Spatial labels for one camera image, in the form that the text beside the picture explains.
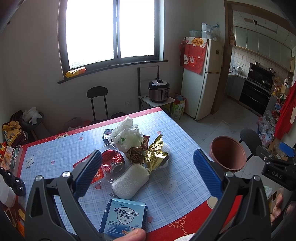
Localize red peanut snack bag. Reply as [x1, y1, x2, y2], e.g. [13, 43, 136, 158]
[73, 155, 104, 185]

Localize crushed red can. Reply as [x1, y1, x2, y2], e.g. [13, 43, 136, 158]
[102, 150, 125, 174]

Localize white foam net sleeve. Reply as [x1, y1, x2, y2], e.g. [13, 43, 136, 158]
[112, 163, 149, 200]

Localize small dark blue wrapper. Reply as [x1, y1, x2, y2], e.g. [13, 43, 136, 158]
[102, 129, 112, 142]

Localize blue probiotic powder packet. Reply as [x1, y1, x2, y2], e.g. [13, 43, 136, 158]
[99, 198, 148, 240]

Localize brown wrapper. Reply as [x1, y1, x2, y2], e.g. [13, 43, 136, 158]
[124, 147, 146, 164]

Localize gold foil wrapper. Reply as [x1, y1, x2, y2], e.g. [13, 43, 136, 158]
[144, 135, 169, 173]

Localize white plastic bag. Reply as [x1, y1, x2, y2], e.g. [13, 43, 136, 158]
[108, 116, 144, 152]

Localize clear plastic tray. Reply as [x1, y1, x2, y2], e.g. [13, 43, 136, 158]
[100, 144, 126, 183]

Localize black kitchen stove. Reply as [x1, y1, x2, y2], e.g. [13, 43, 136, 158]
[239, 63, 274, 115]

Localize person's right hand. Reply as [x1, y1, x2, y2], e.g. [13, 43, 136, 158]
[270, 188, 295, 225]

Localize person's left hand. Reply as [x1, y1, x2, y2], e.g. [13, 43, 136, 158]
[114, 228, 146, 241]

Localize terracotta plastic bin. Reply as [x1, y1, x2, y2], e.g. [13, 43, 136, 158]
[209, 136, 246, 172]

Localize black stool near bin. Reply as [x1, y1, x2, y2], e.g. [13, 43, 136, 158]
[239, 128, 262, 162]

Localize red hanging garment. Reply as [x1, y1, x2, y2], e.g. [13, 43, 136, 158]
[274, 83, 295, 140]

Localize white sachets on table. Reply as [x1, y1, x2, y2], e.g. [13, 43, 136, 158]
[26, 156, 35, 168]

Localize black headphones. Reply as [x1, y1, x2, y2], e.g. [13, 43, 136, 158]
[1, 167, 26, 197]

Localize blue plaid tablecloth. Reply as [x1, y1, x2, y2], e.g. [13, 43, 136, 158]
[14, 106, 243, 241]

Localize green printed shopping bag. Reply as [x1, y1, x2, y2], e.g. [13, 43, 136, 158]
[171, 95, 186, 120]

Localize white refrigerator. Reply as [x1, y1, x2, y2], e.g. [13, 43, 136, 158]
[181, 39, 223, 121]

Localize yellow snack bags pile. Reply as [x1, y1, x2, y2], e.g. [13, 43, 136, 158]
[2, 120, 22, 147]

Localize black stool by window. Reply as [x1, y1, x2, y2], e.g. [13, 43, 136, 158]
[86, 86, 109, 122]

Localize small white side table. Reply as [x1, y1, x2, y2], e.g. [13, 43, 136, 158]
[138, 94, 176, 117]

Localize electric pressure cooker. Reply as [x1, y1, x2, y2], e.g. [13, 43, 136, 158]
[148, 78, 170, 103]

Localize yellow orange bag on sill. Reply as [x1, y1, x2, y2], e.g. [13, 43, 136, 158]
[65, 67, 86, 78]

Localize red fridge cover cloth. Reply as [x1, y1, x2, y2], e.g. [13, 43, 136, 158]
[179, 37, 208, 75]

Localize window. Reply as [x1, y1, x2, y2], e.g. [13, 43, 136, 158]
[58, 1, 164, 79]

